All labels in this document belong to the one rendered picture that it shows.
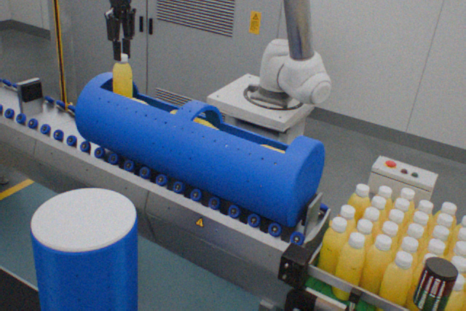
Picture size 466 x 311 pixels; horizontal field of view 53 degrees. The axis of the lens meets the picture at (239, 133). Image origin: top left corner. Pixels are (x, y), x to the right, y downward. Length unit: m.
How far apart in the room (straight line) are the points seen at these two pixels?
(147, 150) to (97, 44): 2.57
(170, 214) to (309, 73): 0.77
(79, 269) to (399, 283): 0.82
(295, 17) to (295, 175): 0.69
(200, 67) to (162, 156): 1.97
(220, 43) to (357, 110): 1.66
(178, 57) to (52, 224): 2.37
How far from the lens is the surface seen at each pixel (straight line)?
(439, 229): 1.43
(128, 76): 1.73
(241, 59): 3.26
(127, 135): 1.63
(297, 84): 1.90
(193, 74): 3.52
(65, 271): 1.34
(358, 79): 4.34
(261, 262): 1.53
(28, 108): 2.23
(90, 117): 1.74
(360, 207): 1.51
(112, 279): 1.37
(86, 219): 1.37
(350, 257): 1.30
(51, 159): 2.03
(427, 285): 1.03
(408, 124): 4.37
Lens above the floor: 1.87
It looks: 27 degrees down
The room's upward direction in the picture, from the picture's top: 6 degrees clockwise
